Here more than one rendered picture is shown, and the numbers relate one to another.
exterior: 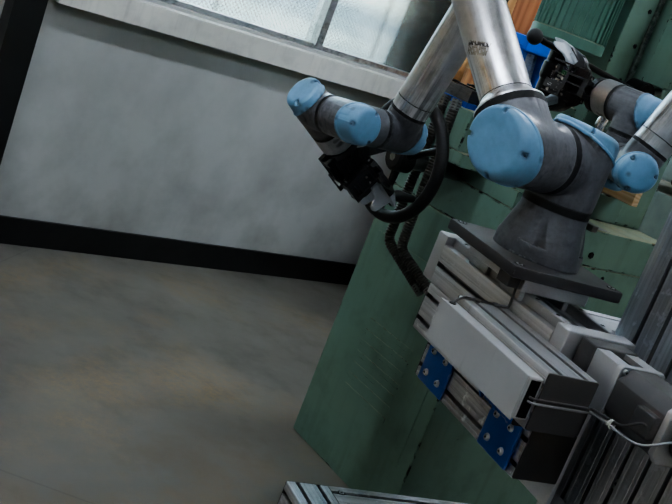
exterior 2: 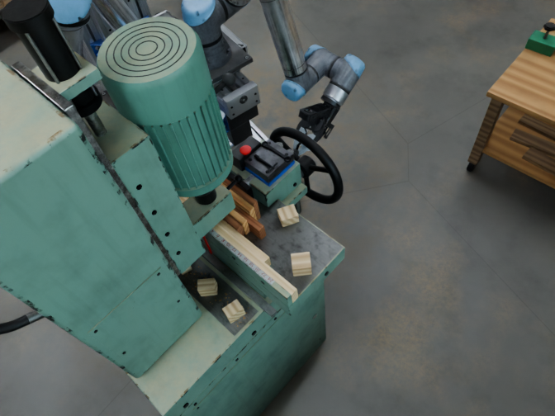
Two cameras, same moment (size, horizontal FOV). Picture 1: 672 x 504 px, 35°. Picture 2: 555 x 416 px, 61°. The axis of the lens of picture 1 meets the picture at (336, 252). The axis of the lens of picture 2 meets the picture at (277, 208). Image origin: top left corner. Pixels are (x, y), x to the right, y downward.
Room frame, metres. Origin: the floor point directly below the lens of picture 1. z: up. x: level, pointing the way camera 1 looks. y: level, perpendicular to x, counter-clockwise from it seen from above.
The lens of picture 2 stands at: (3.20, -0.15, 1.95)
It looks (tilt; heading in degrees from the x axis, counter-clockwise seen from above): 57 degrees down; 181
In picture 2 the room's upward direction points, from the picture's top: 10 degrees counter-clockwise
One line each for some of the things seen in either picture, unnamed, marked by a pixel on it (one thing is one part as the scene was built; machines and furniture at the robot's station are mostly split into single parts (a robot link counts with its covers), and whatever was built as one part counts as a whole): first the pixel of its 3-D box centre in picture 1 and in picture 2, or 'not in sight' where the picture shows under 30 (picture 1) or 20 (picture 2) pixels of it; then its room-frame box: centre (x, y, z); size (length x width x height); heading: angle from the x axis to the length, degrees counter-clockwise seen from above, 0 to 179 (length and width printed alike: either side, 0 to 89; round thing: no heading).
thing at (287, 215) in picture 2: not in sight; (287, 215); (2.55, -0.14, 0.92); 0.05 x 0.04 x 0.03; 100
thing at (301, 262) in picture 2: not in sight; (301, 264); (2.69, -0.13, 0.92); 0.05 x 0.04 x 0.04; 86
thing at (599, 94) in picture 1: (608, 100); not in sight; (2.15, -0.40, 1.09); 0.08 x 0.05 x 0.08; 129
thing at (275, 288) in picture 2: not in sight; (203, 229); (2.55, -0.36, 0.93); 0.60 x 0.02 x 0.06; 39
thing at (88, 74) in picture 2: not in sight; (54, 63); (2.62, -0.43, 1.53); 0.08 x 0.08 x 0.17; 39
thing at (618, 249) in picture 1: (531, 214); (196, 281); (2.61, -0.42, 0.76); 0.57 x 0.45 x 0.09; 129
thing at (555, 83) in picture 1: (578, 86); not in sight; (2.21, -0.34, 1.09); 0.12 x 0.09 x 0.08; 39
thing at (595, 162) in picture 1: (572, 161); (201, 16); (1.74, -0.31, 0.98); 0.13 x 0.12 x 0.14; 133
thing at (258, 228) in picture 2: not in sight; (231, 208); (2.50, -0.28, 0.92); 0.23 x 0.02 x 0.05; 39
